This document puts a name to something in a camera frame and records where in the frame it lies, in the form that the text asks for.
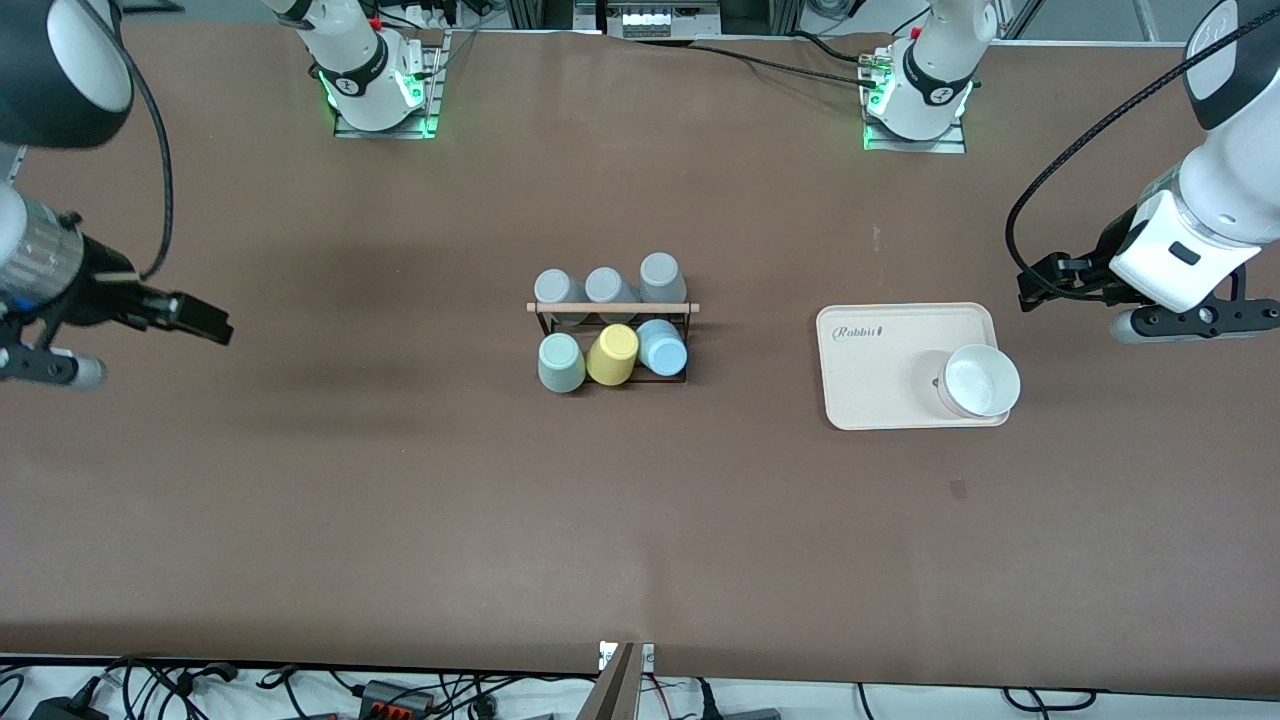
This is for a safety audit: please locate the pale green cup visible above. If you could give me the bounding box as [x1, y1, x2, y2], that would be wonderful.
[537, 332, 587, 394]

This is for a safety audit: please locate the light blue cup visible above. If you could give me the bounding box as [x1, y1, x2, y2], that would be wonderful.
[636, 318, 689, 377]

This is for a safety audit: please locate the white bowl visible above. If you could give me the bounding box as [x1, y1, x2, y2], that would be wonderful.
[936, 344, 1022, 419]

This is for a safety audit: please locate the cream plastic tray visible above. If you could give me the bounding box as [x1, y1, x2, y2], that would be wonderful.
[816, 302, 1011, 431]

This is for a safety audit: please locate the grey cup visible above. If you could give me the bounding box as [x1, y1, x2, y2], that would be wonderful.
[534, 268, 587, 326]
[585, 266, 641, 326]
[638, 252, 689, 306]

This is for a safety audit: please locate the black power adapter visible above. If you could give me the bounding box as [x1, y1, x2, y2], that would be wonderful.
[28, 693, 109, 720]

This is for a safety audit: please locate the yellow cup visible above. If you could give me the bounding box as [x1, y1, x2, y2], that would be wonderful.
[586, 324, 640, 386]

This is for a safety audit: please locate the black orange connector box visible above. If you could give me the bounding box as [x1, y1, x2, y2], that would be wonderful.
[358, 680, 433, 717]

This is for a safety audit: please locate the white device with slots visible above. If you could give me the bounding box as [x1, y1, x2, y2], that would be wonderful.
[605, 0, 721, 39]

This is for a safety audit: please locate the grey slanted beam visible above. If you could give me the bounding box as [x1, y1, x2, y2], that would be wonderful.
[577, 643, 641, 720]

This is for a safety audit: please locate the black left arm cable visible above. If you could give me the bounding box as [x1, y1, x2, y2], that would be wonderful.
[1005, 5, 1261, 301]

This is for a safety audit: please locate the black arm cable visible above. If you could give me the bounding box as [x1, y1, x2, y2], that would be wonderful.
[115, 30, 176, 281]
[1005, 5, 1261, 301]

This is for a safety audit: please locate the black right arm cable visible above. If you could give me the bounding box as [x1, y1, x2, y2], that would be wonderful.
[115, 30, 176, 281]

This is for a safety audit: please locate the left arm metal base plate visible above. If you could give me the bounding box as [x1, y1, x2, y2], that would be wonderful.
[862, 50, 968, 154]

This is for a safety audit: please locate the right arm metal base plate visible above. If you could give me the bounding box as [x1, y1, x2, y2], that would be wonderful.
[333, 30, 447, 141]

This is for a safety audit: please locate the black looped floor cable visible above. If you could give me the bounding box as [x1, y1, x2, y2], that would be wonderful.
[100, 655, 241, 706]
[1003, 686, 1098, 713]

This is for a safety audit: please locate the black cable across table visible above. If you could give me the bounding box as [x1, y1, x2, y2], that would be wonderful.
[630, 35, 876, 89]

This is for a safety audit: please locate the black wire cup rack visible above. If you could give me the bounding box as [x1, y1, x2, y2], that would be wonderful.
[527, 300, 701, 388]

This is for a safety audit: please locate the small metal bracket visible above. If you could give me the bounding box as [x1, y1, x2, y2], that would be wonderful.
[598, 641, 656, 673]

